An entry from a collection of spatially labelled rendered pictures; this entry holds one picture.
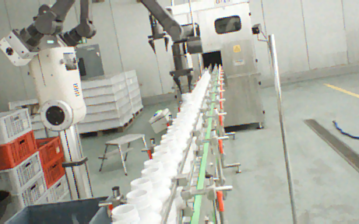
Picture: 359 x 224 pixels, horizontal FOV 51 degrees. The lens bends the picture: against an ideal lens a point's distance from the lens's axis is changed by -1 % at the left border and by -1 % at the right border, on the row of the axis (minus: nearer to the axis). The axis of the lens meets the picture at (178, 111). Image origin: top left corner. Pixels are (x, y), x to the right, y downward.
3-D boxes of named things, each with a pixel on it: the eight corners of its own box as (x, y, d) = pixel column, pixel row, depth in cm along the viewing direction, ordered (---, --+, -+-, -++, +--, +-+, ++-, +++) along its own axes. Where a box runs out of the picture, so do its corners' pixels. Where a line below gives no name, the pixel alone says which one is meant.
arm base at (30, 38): (39, 52, 166) (21, 31, 166) (51, 40, 165) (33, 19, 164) (29, 52, 158) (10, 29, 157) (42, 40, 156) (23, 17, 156)
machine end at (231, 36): (269, 128, 588) (249, -9, 557) (181, 141, 607) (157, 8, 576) (258, 111, 744) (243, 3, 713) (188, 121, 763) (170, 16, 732)
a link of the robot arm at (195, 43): (172, 28, 157) (169, 26, 149) (199, 23, 155) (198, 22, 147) (177, 57, 159) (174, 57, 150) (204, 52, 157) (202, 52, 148)
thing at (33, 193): (25, 218, 325) (19, 193, 322) (-21, 225, 326) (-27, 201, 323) (49, 192, 385) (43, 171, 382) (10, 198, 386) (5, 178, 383)
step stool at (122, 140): (124, 160, 547) (119, 133, 541) (153, 163, 504) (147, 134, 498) (98, 171, 514) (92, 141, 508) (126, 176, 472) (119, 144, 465)
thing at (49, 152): (43, 169, 391) (38, 149, 388) (6, 175, 395) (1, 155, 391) (64, 153, 451) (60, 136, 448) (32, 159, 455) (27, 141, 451)
